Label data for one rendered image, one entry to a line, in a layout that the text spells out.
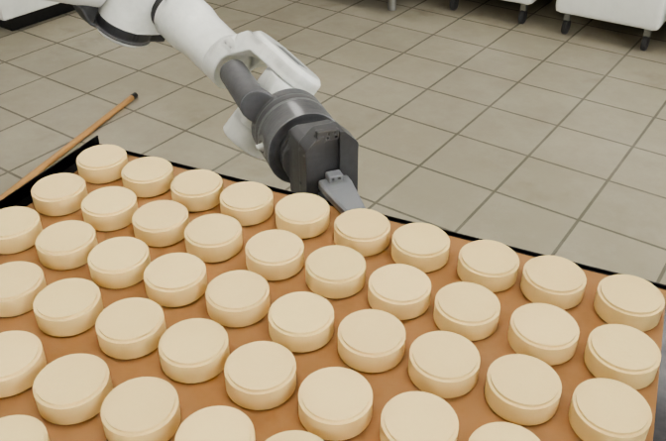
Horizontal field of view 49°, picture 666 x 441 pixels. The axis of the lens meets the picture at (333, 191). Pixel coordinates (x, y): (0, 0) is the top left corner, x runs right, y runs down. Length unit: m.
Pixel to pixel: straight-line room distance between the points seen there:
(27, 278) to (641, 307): 0.48
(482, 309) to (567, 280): 0.08
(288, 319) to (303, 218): 0.13
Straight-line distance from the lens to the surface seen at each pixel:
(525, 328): 0.57
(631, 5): 3.90
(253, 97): 0.82
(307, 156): 0.71
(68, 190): 0.74
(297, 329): 0.55
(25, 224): 0.70
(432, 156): 2.81
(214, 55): 0.93
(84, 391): 0.53
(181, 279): 0.60
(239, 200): 0.69
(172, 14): 0.98
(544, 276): 0.62
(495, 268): 0.62
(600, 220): 2.58
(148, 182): 0.73
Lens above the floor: 1.40
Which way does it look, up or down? 33 degrees down
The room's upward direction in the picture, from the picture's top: straight up
